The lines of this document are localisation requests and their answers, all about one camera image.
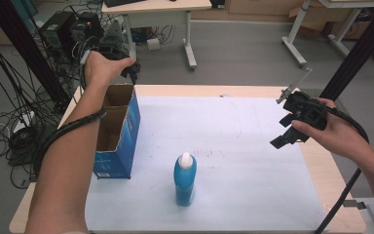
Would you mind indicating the person's left hand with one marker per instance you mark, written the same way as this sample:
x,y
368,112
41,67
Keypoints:
x,y
100,70

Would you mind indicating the white table mat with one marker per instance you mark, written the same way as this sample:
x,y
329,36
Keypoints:
x,y
246,169

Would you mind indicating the white power adapter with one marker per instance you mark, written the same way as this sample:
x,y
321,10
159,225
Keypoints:
x,y
153,44

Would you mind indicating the grey metal bracket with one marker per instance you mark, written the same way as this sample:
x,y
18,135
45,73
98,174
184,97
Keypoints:
x,y
370,211

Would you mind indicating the black metal post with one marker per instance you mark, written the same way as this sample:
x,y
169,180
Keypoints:
x,y
360,52
29,52

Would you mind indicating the blue bottle with white cap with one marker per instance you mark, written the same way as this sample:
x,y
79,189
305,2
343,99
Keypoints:
x,y
185,182

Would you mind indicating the blue cardboard box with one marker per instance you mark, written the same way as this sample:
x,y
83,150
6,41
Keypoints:
x,y
125,143

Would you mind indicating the white-framed desk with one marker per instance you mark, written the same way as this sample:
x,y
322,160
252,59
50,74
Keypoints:
x,y
297,35

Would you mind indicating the black computer tower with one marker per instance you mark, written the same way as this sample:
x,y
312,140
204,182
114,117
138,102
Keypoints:
x,y
56,32

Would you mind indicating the black electronic device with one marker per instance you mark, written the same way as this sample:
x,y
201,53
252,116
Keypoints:
x,y
87,29

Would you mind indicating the white power strip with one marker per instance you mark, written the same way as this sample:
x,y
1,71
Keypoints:
x,y
22,122

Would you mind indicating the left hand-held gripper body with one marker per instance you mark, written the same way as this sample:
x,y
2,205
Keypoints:
x,y
115,37

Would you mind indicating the black keyboard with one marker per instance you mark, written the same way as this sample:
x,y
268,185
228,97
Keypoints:
x,y
123,2

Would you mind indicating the wooden desk with white legs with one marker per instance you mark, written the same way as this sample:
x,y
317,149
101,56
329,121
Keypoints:
x,y
162,6

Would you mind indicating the person's right hand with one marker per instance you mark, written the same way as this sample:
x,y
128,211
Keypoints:
x,y
341,133

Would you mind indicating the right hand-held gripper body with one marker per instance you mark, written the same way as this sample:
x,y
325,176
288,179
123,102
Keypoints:
x,y
308,109

